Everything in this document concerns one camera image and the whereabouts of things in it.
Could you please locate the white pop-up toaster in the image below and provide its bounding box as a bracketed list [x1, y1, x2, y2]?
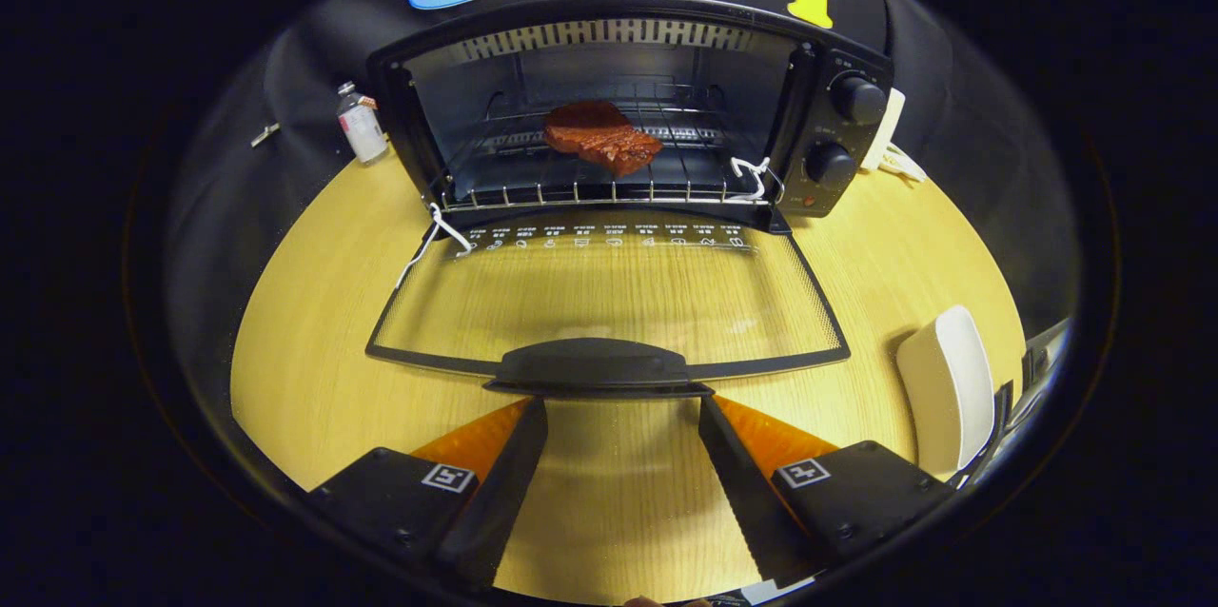
[861, 88, 926, 182]

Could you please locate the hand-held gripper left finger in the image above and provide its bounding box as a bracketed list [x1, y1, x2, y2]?
[309, 398, 550, 589]

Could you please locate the red meat slice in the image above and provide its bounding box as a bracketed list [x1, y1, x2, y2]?
[542, 100, 664, 177]

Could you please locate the small clear bottle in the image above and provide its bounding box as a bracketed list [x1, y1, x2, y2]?
[336, 81, 389, 165]

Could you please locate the pale grey furniture edge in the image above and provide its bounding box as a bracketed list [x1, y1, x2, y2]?
[990, 320, 1073, 484]

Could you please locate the white ribbed tray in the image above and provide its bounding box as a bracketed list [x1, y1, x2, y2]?
[895, 305, 996, 475]

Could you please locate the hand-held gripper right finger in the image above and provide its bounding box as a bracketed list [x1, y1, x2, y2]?
[697, 395, 955, 589]

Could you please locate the black toaster oven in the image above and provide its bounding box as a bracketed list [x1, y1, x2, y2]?
[366, 0, 895, 399]

